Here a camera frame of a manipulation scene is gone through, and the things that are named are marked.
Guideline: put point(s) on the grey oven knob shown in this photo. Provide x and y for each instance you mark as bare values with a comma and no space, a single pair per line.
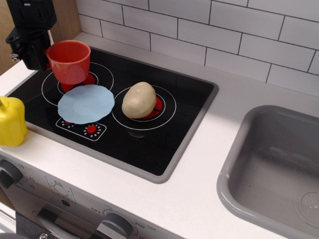
9,174
114,226

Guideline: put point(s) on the wooden side panel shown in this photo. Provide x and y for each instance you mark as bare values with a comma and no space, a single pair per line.
67,27

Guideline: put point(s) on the grey middle oven knob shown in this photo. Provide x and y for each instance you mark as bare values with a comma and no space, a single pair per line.
114,226

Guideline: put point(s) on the grey left oven knob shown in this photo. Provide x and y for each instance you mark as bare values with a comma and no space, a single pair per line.
9,174

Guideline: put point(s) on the beige toy potato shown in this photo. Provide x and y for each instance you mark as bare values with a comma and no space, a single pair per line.
139,101

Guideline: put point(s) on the red plastic cup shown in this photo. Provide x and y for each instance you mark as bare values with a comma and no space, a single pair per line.
70,61

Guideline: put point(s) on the grey toy sink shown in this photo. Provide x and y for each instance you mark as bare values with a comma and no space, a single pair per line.
271,174

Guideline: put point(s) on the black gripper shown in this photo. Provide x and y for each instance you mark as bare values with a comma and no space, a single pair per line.
30,38

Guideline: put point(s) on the light blue plate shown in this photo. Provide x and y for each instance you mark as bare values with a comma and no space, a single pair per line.
86,104

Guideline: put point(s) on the black toy stove top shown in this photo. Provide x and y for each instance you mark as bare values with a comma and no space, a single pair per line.
150,147

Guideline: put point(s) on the yellow toy bell pepper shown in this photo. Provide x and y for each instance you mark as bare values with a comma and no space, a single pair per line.
12,121

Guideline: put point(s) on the grey oven door handle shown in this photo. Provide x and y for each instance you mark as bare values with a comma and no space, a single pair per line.
64,225

